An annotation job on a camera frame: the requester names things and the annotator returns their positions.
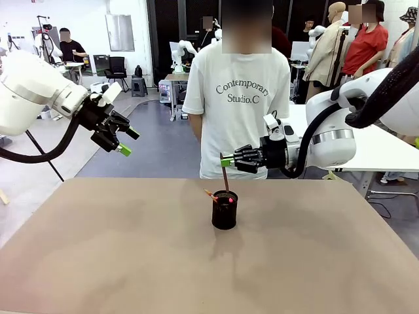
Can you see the stacked dark stools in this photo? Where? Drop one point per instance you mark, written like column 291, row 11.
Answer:
column 139, row 86

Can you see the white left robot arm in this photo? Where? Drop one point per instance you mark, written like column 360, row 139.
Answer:
column 26, row 95

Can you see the black mesh pen holder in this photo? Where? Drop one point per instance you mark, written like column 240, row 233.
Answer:
column 225, row 216

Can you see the person in dark red top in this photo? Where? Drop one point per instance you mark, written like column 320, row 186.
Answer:
column 281, row 39

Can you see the mannequin with bucket hat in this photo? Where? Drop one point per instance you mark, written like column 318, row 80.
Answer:
column 404, row 36

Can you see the black bag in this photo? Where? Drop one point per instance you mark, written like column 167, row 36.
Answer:
column 138, row 71

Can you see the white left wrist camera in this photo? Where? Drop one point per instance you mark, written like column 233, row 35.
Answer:
column 111, row 93

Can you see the black tripod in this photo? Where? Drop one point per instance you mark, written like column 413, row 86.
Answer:
column 49, row 160

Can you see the person in red shirt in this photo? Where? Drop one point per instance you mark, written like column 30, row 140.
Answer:
column 363, row 52

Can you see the mannequin in beige coat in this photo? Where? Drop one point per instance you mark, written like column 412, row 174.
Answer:
column 322, row 59

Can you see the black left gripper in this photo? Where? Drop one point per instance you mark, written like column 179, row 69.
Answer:
column 98, row 121

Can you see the lit computer tower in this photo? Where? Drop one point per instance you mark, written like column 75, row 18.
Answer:
column 164, row 91

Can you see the yellow pencil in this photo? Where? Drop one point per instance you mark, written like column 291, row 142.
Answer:
column 209, row 193

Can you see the dark red pencil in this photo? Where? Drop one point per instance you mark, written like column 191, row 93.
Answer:
column 226, row 180

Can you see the person in white t-shirt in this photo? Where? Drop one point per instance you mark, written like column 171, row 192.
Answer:
column 235, row 124

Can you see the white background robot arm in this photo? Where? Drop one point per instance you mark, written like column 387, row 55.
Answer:
column 218, row 35
column 178, row 52

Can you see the black office chair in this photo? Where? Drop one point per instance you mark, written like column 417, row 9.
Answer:
column 116, row 67

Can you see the white monitor screen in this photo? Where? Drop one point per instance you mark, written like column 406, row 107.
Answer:
column 298, row 50

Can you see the grey metal wall panel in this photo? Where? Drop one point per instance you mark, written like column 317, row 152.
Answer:
column 120, row 32

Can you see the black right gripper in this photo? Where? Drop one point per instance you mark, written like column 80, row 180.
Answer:
column 274, row 152

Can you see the person in black shirt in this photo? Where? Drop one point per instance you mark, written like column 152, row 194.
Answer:
column 70, row 49

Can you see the wooden background table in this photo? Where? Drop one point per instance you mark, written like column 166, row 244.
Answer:
column 175, row 77

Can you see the white table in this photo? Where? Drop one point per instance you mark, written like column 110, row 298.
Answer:
column 376, row 153

